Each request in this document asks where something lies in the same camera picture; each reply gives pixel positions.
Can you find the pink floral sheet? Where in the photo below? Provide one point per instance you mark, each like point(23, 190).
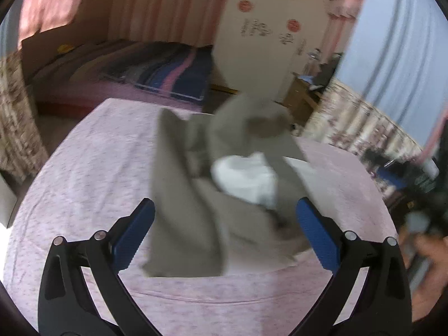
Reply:
point(87, 168)

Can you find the brown floral curtain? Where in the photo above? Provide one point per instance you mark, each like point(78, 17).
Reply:
point(17, 112)

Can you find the person's right hand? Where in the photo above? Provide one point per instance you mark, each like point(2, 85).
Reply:
point(430, 273)

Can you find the dark item on desk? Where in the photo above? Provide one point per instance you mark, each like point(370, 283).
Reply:
point(329, 73)

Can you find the striped blue pink blanket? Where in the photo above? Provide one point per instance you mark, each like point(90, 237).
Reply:
point(175, 73)

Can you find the bed with red base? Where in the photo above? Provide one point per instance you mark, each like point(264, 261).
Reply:
point(70, 91)

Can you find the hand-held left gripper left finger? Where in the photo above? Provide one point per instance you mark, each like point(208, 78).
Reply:
point(134, 234)

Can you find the small yellow toy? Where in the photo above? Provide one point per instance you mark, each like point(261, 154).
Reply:
point(64, 48)

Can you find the wooden side cabinet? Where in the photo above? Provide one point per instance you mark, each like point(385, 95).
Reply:
point(301, 98)

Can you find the white wardrobe with stickers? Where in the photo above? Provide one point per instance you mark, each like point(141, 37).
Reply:
point(252, 63)

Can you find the brown wooden headboard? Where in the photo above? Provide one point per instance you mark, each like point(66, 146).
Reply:
point(38, 49)

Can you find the pink window curtain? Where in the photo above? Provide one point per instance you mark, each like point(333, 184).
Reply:
point(49, 0)

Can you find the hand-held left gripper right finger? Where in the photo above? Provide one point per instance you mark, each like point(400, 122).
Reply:
point(315, 231)

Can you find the grey jacket with white lining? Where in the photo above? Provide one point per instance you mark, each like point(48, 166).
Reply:
point(182, 217)

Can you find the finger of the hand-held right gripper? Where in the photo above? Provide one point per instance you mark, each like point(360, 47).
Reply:
point(392, 176)

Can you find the blue floral curtain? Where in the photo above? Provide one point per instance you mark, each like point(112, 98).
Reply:
point(385, 59)

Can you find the pink frilled curtain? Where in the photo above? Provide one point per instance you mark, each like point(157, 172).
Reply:
point(337, 17)

